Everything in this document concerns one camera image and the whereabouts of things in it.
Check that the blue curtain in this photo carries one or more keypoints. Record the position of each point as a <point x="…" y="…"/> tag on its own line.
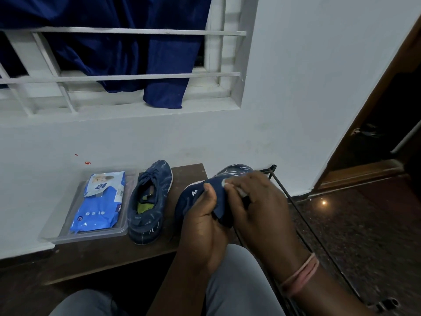
<point x="108" y="52"/>

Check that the clear plastic tray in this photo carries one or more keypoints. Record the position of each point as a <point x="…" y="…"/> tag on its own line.
<point x="65" y="232"/>

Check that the person's right forearm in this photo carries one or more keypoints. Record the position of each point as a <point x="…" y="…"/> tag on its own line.
<point x="325" y="292"/>

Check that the pink thread wrist band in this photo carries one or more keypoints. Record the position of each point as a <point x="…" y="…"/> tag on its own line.
<point x="301" y="274"/>

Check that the person's right fingers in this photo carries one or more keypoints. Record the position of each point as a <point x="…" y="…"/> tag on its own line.
<point x="245" y="184"/>

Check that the person's right hand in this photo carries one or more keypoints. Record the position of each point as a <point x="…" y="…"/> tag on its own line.
<point x="266" y="220"/>

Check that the white metal window grille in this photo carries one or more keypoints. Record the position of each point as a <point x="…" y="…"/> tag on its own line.
<point x="131" y="30"/>

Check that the blue sports shoe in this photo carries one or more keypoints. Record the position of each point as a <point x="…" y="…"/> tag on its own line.
<point x="149" y="207"/>
<point x="192" y="197"/>

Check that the person's left hand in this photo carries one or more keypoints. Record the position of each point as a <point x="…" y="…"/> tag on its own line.
<point x="200" y="233"/>

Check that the brown wooden door frame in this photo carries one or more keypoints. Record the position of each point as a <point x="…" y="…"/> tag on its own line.
<point x="358" y="174"/>

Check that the white window frame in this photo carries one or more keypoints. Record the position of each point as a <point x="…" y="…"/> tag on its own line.
<point x="236" y="62"/>

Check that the person's left forearm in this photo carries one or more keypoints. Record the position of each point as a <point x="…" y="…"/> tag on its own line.
<point x="181" y="289"/>

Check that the person's left thumb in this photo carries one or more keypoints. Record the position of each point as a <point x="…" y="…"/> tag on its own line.
<point x="208" y="197"/>

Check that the grey trousers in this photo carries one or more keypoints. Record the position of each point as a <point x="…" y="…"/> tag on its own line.
<point x="240" y="286"/>

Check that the white pipe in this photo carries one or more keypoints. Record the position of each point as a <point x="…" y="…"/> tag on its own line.
<point x="406" y="136"/>

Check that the white wet wipe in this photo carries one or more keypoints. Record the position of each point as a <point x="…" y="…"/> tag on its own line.
<point x="242" y="193"/>

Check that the blue wet wipes packet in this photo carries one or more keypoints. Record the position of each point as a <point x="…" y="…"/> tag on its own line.
<point x="98" y="207"/>

